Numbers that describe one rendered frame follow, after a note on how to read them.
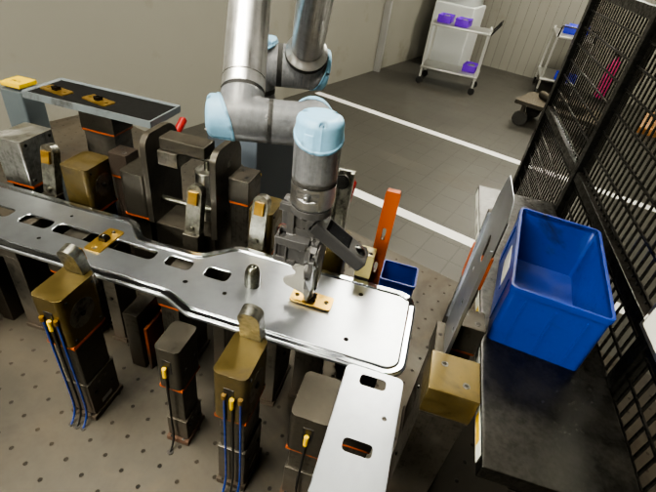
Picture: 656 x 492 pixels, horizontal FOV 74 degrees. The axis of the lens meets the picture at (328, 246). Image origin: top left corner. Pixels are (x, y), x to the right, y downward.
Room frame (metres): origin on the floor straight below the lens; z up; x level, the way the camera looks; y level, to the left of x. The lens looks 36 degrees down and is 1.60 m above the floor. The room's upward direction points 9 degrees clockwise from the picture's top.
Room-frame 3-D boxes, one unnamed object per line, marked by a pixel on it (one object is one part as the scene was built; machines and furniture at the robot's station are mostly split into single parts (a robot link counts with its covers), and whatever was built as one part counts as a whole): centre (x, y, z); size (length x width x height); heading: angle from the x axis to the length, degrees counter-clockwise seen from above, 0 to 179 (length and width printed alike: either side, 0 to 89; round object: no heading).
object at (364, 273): (0.74, -0.08, 0.88); 0.04 x 0.04 x 0.37; 80
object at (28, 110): (1.14, 0.90, 0.92); 0.08 x 0.08 x 0.44; 80
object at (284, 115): (0.74, 0.07, 1.32); 0.11 x 0.11 x 0.08; 10
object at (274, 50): (1.29, 0.28, 1.27); 0.13 x 0.12 x 0.14; 100
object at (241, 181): (0.89, 0.21, 0.91); 0.07 x 0.05 x 0.42; 170
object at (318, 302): (0.64, 0.02, 1.01); 0.08 x 0.04 x 0.01; 80
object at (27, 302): (0.76, 0.68, 0.84); 0.12 x 0.05 x 0.29; 170
